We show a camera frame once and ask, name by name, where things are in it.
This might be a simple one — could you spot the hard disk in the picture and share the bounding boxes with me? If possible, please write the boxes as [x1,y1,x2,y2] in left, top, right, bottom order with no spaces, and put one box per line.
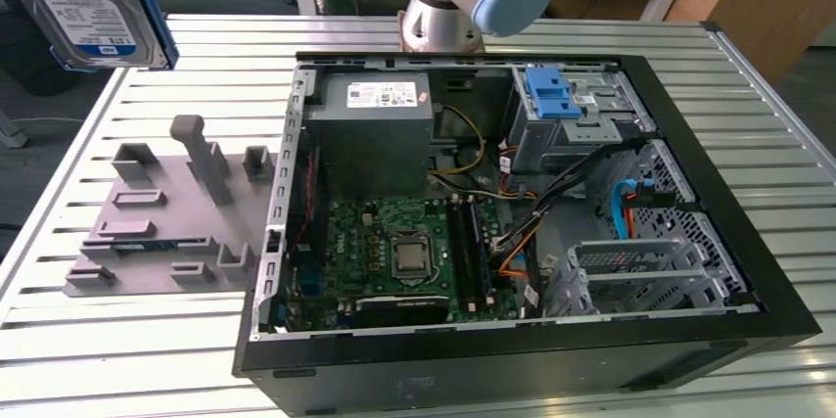
[12,0,179,72]

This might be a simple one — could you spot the silver disk bay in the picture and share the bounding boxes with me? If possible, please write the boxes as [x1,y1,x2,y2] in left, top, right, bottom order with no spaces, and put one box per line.
[546,236,746,316]

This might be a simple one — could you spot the grey power supply unit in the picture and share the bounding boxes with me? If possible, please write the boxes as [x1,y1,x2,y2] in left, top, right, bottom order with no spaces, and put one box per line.
[304,70,436,202]

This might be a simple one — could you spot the green motherboard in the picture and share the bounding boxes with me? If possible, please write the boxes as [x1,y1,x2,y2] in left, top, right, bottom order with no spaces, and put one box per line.
[280,195,531,331]

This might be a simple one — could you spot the silver CPU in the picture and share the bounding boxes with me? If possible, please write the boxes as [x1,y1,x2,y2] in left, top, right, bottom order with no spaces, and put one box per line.
[396,243,427,272]

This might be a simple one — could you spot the black RAM slot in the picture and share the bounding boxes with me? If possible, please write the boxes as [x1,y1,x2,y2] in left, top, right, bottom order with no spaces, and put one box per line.
[446,195,478,311]
[464,195,498,309]

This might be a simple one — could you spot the CPU socket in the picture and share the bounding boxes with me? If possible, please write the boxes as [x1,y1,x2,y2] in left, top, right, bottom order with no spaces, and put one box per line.
[386,230,440,288]

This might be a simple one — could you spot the silver drive cage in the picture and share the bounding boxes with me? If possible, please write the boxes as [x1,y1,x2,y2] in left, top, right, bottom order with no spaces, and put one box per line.
[508,65,658,177]

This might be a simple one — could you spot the black graphics card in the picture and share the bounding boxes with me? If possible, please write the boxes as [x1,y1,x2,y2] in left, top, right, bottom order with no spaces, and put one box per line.
[339,292,454,330]

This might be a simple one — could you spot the blue plastic drive latch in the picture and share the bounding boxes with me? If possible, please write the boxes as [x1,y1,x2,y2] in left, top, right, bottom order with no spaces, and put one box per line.
[524,68,583,120]

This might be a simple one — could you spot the grey parts rack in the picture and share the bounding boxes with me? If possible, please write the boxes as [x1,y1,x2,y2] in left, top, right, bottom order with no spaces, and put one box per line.
[62,114,280,298]

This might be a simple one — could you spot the black PC case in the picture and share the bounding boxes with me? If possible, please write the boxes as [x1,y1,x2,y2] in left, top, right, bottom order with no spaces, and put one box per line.
[231,49,823,417]

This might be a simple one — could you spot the green RAM stick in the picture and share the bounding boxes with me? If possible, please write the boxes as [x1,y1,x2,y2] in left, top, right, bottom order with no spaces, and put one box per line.
[108,240,179,252]

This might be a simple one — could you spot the black mesh bin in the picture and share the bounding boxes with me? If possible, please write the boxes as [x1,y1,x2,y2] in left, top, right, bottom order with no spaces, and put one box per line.
[0,0,91,97]

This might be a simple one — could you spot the black white wire bundle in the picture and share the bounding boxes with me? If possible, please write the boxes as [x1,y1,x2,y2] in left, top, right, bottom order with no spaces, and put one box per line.
[428,173,544,202]

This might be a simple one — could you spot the red wire with white tag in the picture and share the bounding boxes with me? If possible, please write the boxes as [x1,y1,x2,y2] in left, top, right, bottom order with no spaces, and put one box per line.
[496,141,523,175]

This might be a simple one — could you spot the red black twisted wire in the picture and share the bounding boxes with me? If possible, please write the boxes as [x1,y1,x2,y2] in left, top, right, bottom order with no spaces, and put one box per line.
[296,146,319,251]

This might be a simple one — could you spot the orange wire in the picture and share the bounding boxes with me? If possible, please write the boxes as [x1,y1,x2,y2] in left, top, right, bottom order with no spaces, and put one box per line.
[498,224,546,283]

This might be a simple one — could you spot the black sleeved wire bundle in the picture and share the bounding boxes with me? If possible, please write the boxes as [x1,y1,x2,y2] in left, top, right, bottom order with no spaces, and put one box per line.
[492,138,646,251]

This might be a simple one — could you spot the blue data wire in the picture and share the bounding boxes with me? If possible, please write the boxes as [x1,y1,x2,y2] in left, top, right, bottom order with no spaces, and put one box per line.
[611,176,655,243]

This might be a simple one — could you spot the red yellow black power wire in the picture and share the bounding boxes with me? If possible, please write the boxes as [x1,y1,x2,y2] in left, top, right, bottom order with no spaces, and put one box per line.
[623,185,675,241]

